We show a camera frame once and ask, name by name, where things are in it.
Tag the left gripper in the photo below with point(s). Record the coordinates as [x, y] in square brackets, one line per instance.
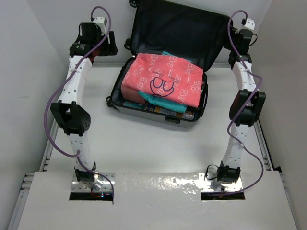
[110, 49]

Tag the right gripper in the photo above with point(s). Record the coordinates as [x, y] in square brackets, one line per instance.
[235, 34]

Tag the grey suitcase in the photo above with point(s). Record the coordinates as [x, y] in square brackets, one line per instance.
[185, 32]

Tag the coral printed garment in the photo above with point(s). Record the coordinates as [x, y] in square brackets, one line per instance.
[131, 78]

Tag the turquoise shorts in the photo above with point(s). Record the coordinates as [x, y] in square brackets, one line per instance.
[163, 100]

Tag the yellow blue snack packet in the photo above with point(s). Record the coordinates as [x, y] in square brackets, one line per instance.
[154, 108]

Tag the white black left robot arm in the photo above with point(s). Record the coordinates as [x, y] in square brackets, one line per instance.
[71, 117]

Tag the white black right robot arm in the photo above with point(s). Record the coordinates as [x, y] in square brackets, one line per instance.
[246, 107]

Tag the teal flat box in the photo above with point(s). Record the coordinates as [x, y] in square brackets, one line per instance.
[133, 105]

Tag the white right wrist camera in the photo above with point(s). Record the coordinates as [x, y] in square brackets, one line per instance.
[247, 24]

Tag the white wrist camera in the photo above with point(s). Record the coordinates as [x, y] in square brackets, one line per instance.
[101, 22]
[247, 24]

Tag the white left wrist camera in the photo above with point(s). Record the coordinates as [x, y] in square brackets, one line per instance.
[101, 22]

